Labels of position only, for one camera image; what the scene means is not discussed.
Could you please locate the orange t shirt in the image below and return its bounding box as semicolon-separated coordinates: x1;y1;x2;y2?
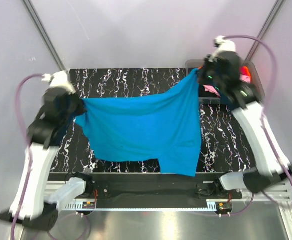
240;66;251;78

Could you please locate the black marbled table mat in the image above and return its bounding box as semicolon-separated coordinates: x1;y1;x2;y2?
50;68;255;174

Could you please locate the clear plastic bin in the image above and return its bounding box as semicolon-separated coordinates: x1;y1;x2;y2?
185;59;265;105

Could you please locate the pink t shirt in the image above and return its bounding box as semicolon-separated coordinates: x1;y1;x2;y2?
203;75;251;97

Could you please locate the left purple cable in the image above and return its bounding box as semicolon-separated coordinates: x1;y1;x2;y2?
9;73;91;240

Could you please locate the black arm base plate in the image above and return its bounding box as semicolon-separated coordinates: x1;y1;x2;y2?
65;172;242;200

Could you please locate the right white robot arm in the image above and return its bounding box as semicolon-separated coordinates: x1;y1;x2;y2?
197;51;292;199

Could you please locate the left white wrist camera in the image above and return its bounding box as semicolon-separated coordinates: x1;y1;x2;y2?
41;70;76;94

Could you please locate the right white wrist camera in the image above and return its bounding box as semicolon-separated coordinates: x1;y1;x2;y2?
209;35;237;62

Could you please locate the blue t shirt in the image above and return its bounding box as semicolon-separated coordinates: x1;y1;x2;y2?
75;69;202;177

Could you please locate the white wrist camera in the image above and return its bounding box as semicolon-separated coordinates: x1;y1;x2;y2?
209;35;237;62
41;70;76;94

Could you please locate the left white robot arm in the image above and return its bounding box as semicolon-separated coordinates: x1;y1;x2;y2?
0;86;94;232

